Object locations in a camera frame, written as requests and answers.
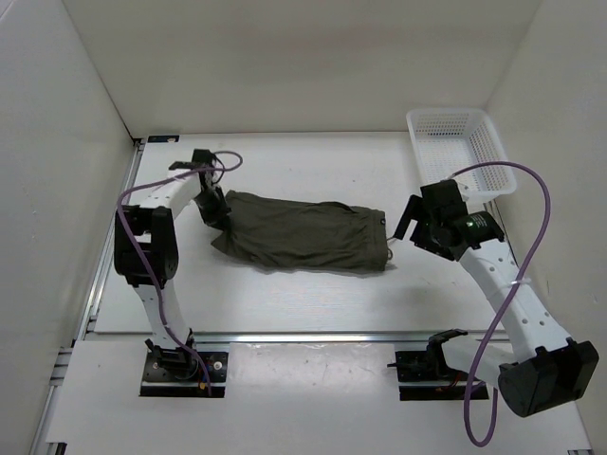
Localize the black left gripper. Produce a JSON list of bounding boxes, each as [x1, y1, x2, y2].
[[193, 185, 231, 232]]

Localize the olive green shorts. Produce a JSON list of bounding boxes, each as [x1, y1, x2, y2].
[[212, 191, 392, 274]]

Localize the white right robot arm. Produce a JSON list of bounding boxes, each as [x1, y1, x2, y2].
[[395, 180, 599, 417]]

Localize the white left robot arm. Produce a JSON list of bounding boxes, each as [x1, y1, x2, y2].
[[113, 149, 243, 379]]

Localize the white plastic mesh basket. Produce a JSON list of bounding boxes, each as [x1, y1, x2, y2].
[[406, 108, 517, 205]]

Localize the blue label sticker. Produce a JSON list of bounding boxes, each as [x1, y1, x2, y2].
[[147, 135, 180, 143]]

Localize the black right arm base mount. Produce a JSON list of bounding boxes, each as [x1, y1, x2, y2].
[[387, 329, 469, 402]]

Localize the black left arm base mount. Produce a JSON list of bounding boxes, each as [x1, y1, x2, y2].
[[139, 339, 229, 398]]

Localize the aluminium front rail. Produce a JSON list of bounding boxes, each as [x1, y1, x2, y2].
[[83, 330, 509, 344]]

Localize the aluminium left side rail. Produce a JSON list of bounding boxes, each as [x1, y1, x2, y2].
[[28, 136, 146, 455]]

